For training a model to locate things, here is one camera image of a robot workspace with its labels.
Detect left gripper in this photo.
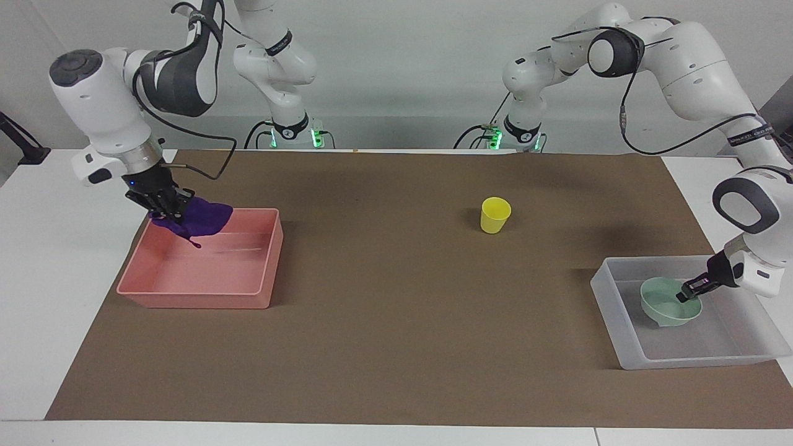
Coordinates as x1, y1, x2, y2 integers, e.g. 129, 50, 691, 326
705, 250, 744, 290

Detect black cable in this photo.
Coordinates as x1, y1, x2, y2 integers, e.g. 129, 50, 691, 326
618, 37, 772, 156
453, 92, 512, 150
243, 120, 274, 150
132, 74, 239, 181

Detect yellow plastic cup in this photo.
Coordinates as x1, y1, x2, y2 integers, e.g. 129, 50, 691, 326
481, 197, 512, 235

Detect purple cloth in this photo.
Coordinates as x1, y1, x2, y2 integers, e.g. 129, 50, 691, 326
149, 197, 234, 248

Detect pink plastic box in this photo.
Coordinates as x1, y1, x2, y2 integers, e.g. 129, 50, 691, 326
116, 208, 284, 310

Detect light green bowl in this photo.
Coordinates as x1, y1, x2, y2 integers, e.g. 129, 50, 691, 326
640, 277, 704, 328

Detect translucent white plastic box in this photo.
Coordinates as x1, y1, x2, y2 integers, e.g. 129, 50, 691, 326
590, 255, 793, 371

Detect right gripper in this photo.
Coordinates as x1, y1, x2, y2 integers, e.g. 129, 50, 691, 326
124, 162, 196, 225

